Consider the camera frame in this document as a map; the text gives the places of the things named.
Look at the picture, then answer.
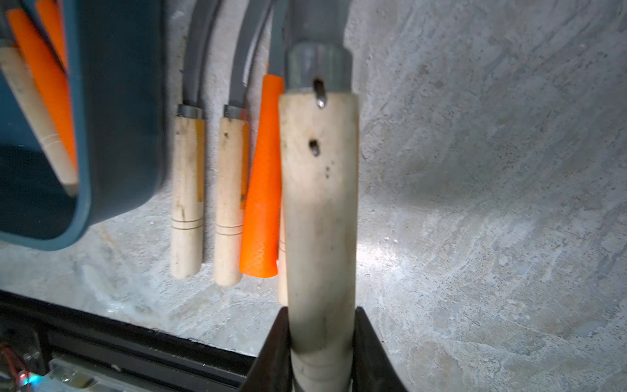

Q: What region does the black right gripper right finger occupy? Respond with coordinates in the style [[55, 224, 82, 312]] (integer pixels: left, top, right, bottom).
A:
[[351, 307, 407, 392]]

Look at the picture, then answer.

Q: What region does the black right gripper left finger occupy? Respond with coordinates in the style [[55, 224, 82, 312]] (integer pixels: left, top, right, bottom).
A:
[[239, 307, 293, 392]]

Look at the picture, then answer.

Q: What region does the orange handle sickle long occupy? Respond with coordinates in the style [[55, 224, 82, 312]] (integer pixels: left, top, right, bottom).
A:
[[35, 0, 69, 72]]

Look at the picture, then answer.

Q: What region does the teal plastic storage tray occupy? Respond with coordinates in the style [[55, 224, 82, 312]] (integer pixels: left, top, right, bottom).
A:
[[1, 1, 166, 251]]

